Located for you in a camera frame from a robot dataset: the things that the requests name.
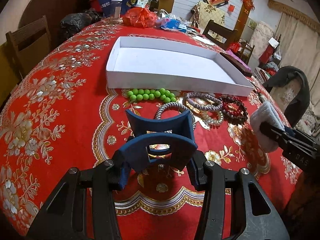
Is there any gold bead bracelet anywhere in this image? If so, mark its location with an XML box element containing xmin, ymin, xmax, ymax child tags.
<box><xmin>186</xmin><ymin>101</ymin><xmax>225</xmax><ymax>127</ymax></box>

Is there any dark wooden chair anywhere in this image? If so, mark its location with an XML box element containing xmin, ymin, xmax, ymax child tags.
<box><xmin>6</xmin><ymin>16</ymin><xmax>51</xmax><ymax>78</ymax></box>
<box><xmin>203</xmin><ymin>20</ymin><xmax>238</xmax><ymax>50</ymax></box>

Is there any green bead bracelet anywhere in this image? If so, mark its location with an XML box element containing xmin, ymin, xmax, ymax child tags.
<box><xmin>126</xmin><ymin>87</ymin><xmax>177</xmax><ymax>104</ymax></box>

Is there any red floral tablecloth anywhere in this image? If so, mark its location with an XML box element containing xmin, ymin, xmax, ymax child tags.
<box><xmin>0</xmin><ymin>17</ymin><xmax>303</xmax><ymax>238</ymax></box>

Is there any grey plush watch pillow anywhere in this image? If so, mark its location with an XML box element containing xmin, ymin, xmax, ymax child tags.
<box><xmin>249</xmin><ymin>101</ymin><xmax>285</xmax><ymax>153</ymax></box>

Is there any clear glass jar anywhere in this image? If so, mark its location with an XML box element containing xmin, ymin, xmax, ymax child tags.
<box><xmin>110</xmin><ymin>0</ymin><xmax>122</xmax><ymax>24</ymax></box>

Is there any dark wine bottle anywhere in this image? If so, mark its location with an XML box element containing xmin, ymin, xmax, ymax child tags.
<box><xmin>149</xmin><ymin>0</ymin><xmax>159</xmax><ymax>12</ymax></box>

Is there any silver grey rope bracelet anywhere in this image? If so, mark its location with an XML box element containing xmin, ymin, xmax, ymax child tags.
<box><xmin>154</xmin><ymin>102</ymin><xmax>196</xmax><ymax>131</ymax></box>

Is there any red chinese knot hanging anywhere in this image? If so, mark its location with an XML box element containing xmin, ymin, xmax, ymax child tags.
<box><xmin>241</xmin><ymin>0</ymin><xmax>255</xmax><ymax>14</ymax></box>

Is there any blue plastic package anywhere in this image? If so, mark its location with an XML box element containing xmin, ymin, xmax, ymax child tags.
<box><xmin>160</xmin><ymin>18</ymin><xmax>187</xmax><ymax>33</ymax></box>

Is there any chair with black jacket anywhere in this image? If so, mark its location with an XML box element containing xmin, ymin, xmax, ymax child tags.
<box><xmin>263</xmin><ymin>66</ymin><xmax>310</xmax><ymax>127</ymax></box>

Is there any red bead bracelet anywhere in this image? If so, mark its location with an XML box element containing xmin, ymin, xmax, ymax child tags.
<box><xmin>221</xmin><ymin>96</ymin><xmax>247</xmax><ymax>118</ymax></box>

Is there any red plastic bag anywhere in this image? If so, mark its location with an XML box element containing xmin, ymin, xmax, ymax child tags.
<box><xmin>123</xmin><ymin>7</ymin><xmax>158</xmax><ymax>28</ymax></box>

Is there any blue velvet jewelry stand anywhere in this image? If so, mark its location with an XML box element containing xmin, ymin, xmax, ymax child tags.
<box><xmin>113</xmin><ymin>110</ymin><xmax>197</xmax><ymax>189</ymax></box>

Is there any lilac braided bracelet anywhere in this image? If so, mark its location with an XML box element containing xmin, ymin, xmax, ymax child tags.
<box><xmin>184</xmin><ymin>91</ymin><xmax>224</xmax><ymax>113</ymax></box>

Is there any blue tote bag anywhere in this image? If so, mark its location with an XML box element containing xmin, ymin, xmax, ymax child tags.
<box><xmin>98</xmin><ymin>0</ymin><xmax>138</xmax><ymax>17</ymax></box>

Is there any white shallow cardboard tray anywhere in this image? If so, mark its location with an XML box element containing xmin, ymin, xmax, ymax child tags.
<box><xmin>106</xmin><ymin>36</ymin><xmax>253</xmax><ymax>97</ymax></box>

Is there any dark wooden chair far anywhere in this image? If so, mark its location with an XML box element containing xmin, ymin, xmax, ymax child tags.
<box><xmin>203</xmin><ymin>20</ymin><xmax>238</xmax><ymax>50</ymax></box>

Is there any floral cloth on wall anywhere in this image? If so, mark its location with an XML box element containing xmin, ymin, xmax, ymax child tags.
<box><xmin>190</xmin><ymin>1</ymin><xmax>225</xmax><ymax>34</ymax></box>

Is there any dark wooden chair left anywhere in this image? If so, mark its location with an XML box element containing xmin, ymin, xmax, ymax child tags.
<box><xmin>6</xmin><ymin>16</ymin><xmax>51</xmax><ymax>78</ymax></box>

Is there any dark brown bead bracelet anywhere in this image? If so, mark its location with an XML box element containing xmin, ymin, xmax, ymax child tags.
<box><xmin>221</xmin><ymin>95</ymin><xmax>250</xmax><ymax>126</ymax></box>

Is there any black plastic bag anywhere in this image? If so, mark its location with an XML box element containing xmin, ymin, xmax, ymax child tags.
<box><xmin>60</xmin><ymin>10</ymin><xmax>102</xmax><ymax>36</ymax></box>

